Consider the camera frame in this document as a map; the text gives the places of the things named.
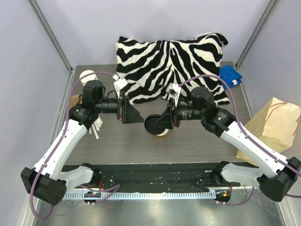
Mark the black plastic cup lid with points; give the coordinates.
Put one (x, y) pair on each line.
(149, 124)

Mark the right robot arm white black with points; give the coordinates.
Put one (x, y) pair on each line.
(274, 174)

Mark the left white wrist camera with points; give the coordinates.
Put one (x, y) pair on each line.
(119, 83)

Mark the left aluminium frame post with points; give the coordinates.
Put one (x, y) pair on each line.
(49, 32)

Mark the single brown paper cup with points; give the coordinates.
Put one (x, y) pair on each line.
(162, 135)

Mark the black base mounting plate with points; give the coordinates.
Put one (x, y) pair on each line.
(159, 177)

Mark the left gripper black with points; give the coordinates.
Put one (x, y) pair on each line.
(120, 107)

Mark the blue cloth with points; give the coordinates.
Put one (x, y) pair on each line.
(230, 76)

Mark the zebra print pillow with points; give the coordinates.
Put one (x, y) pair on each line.
(149, 67)

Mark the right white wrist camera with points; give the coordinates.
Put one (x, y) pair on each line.
(174, 90)

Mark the white slotted cable duct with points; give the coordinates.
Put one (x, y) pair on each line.
(88, 195)

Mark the brown cardboard cup carrier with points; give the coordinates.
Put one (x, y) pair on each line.
(76, 99)

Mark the right aluminium frame post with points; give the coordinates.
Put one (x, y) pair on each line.
(272, 4)

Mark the aluminium frame post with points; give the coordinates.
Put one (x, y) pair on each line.
(49, 32)
(272, 4)

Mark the stack of brown paper cups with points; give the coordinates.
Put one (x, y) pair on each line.
(86, 76)

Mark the white wrapped straws bundle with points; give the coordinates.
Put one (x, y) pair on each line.
(95, 127)

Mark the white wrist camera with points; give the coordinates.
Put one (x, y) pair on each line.
(119, 83)
(174, 90)

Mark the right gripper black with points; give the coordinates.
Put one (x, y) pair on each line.
(173, 114)

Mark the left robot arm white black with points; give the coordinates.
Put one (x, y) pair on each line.
(46, 180)

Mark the brown paper bag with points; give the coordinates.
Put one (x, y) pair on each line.
(276, 124)

